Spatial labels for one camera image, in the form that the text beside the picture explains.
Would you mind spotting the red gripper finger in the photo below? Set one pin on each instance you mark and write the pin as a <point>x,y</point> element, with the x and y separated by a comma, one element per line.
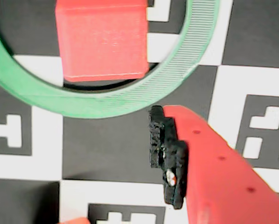
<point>77,221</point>
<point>223,182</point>

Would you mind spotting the red cube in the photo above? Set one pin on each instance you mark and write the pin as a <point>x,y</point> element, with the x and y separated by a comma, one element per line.
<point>102,42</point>

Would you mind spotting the black white marker checkerboard mat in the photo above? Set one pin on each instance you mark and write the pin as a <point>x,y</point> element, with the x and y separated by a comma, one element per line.
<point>106,151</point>

